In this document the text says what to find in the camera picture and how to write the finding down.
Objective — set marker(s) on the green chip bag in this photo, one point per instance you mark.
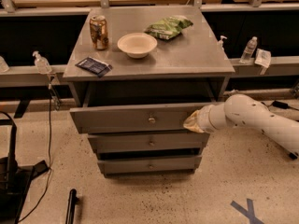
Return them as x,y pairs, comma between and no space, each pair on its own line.
169,27

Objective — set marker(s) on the small pump bottle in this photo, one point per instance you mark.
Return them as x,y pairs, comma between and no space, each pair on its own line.
221,41

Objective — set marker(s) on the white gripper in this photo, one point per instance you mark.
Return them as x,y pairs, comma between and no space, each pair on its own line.
203,119

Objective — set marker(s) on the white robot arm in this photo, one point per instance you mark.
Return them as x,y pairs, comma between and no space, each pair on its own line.
242,111

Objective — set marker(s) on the white paper packet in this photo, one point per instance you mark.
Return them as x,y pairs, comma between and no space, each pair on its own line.
263,58

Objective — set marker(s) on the grey bottom drawer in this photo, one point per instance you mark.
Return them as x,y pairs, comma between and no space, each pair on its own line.
159,164

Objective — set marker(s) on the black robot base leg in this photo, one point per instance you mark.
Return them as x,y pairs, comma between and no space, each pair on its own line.
293,156

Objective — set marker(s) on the grey drawer cabinet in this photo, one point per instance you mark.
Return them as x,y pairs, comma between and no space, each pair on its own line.
191,68

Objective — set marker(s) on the black stand base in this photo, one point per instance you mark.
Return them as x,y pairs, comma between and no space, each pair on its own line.
14,180

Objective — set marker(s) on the clear water bottle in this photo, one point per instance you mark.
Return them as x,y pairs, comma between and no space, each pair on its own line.
248,50

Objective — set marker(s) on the grey top drawer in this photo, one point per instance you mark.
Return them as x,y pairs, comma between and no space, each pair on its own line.
130,118

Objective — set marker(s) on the left hand sanitizer bottle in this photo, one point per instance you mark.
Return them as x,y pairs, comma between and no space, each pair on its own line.
41,64

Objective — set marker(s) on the dark blue snack packet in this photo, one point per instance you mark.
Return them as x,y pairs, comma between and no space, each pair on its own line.
94,66

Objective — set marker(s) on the grey middle drawer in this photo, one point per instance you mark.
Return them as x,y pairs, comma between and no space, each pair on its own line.
126,142

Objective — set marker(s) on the grey drawer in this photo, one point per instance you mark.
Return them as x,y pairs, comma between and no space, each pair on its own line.
159,164
126,142
130,118

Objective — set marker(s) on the brown soda can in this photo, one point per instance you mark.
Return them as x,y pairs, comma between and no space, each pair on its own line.
98,31

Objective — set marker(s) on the black bar on floor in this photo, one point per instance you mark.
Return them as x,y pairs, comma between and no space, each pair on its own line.
72,201

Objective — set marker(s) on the white bowl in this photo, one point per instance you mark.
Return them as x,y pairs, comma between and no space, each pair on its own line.
137,45

